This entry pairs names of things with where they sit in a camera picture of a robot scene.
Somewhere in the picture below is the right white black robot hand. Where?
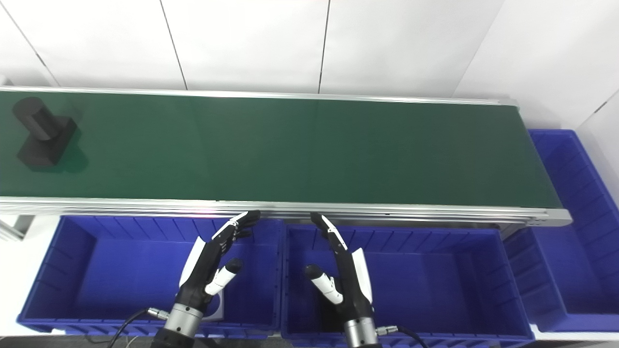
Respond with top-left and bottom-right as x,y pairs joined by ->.
305,212 -> 376,323

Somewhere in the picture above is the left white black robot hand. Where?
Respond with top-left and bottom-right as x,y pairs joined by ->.
176,210 -> 261,311

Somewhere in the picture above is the white part with round hole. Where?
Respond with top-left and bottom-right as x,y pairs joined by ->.
200,290 -> 226,322

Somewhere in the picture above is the blue plastic bin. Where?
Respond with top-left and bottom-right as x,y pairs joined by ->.
17,215 -> 284,340
280,223 -> 535,348
503,128 -> 619,333

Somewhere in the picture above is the green conveyor belt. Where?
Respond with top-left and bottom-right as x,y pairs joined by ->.
0,91 -> 564,209
0,86 -> 574,229

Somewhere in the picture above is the aluminium conveyor leg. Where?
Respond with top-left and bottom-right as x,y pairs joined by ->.
0,215 -> 35,241

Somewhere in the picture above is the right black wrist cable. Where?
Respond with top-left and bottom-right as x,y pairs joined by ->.
376,325 -> 429,348

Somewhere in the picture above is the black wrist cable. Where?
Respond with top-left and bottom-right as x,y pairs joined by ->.
376,325 -> 429,348
106,307 -> 171,348

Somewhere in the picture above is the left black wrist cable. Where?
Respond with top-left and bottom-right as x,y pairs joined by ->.
106,307 -> 171,348

